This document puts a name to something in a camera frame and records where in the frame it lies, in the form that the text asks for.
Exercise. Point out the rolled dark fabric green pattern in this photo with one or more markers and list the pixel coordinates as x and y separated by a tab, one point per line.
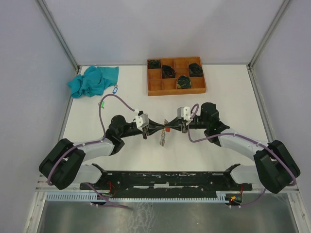
183	82

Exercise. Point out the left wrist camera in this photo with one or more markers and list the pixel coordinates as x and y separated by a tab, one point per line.
142	121

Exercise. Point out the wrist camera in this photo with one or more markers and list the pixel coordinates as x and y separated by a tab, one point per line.
142	121
184	113

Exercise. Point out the rolled dark fabric right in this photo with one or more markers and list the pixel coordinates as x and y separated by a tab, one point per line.
195	70

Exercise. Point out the aluminium frame post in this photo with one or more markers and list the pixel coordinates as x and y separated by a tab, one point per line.
60	38
269	32

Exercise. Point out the left aluminium frame post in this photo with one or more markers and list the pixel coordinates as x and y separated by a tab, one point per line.
60	38

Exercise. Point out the teal cloth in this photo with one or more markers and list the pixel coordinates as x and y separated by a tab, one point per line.
93	82

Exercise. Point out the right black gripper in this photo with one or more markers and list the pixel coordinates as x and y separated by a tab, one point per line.
177	122

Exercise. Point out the right aluminium frame post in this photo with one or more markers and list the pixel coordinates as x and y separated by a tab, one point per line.
269	32

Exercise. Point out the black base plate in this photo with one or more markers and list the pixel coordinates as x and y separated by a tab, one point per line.
143	184

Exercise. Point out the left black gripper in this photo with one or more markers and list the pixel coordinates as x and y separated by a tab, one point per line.
147	131

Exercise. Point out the metal keyring organizer yellow handle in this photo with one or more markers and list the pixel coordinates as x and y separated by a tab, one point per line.
163	135

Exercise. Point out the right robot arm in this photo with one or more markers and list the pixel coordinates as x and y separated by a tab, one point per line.
273	166

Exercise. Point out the rolled dark fabric far left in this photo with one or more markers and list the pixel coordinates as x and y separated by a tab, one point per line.
154	64

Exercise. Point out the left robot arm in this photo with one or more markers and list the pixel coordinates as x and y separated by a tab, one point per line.
64	164

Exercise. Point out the wooden compartment tray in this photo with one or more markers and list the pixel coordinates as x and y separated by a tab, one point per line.
157	86

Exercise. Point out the key with blue tag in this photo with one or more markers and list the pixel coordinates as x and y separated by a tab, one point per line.
115	89

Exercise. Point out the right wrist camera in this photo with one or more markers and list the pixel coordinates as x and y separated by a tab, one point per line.
184	113

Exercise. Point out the key with green tag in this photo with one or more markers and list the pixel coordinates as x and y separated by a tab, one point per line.
101	104

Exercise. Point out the rolled dark fabric red pattern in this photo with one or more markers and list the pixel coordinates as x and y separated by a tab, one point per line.
167	72

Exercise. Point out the white cable duct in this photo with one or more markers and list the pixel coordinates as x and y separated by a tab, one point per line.
93	197

